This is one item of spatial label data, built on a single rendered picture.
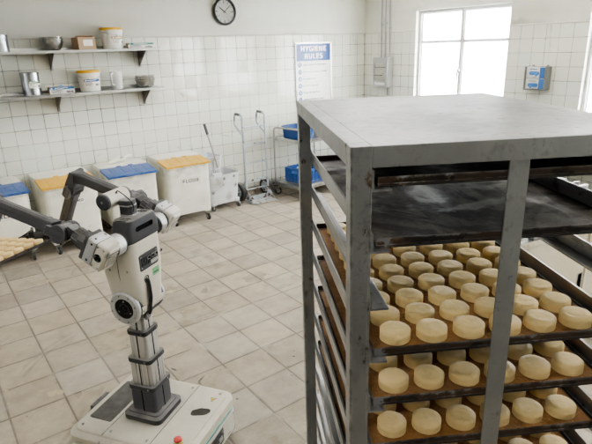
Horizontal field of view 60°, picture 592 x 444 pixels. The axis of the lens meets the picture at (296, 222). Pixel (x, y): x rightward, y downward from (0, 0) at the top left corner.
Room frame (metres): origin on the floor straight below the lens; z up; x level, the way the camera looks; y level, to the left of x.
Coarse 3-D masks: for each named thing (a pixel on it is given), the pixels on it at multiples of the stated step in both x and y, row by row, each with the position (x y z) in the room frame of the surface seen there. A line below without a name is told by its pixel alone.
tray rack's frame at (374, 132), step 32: (416, 96) 1.31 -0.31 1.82; (448, 96) 1.29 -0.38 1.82; (480, 96) 1.26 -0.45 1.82; (320, 128) 0.92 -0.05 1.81; (352, 128) 0.83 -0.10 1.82; (384, 128) 0.82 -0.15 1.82; (416, 128) 0.81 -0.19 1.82; (448, 128) 0.80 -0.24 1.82; (480, 128) 0.79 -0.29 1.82; (512, 128) 0.78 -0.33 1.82; (544, 128) 0.77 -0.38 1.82; (576, 128) 0.76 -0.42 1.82; (352, 160) 0.67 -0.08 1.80; (384, 160) 0.67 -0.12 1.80; (416, 160) 0.68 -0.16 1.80; (448, 160) 0.68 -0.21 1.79; (480, 160) 0.68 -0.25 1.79; (512, 160) 0.70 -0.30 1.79; (352, 192) 0.67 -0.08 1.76; (512, 192) 0.70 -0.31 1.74; (352, 224) 0.67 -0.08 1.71; (512, 224) 0.70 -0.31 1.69; (352, 256) 0.67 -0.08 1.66; (512, 256) 0.70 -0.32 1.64; (352, 288) 0.67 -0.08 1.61; (512, 288) 0.70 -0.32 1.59; (352, 320) 0.67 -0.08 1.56; (352, 352) 0.67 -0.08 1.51; (352, 384) 0.67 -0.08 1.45; (352, 416) 0.67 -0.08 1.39
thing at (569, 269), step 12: (528, 240) 2.78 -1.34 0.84; (540, 240) 2.80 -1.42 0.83; (588, 240) 3.01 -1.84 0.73; (540, 252) 2.82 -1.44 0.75; (552, 252) 2.87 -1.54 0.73; (552, 264) 2.87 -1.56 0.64; (564, 264) 2.92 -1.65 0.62; (576, 264) 2.97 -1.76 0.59; (564, 276) 2.93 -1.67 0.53; (576, 276) 2.98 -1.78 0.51; (588, 276) 3.04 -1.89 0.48; (588, 288) 3.05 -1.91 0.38
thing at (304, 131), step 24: (312, 216) 1.28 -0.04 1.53; (312, 240) 1.28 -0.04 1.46; (312, 264) 1.28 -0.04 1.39; (312, 288) 1.28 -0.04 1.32; (312, 312) 1.28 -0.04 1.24; (312, 336) 1.28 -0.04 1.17; (312, 360) 1.28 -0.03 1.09; (312, 384) 1.28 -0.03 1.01; (312, 408) 1.28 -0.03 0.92; (312, 432) 1.28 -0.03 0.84
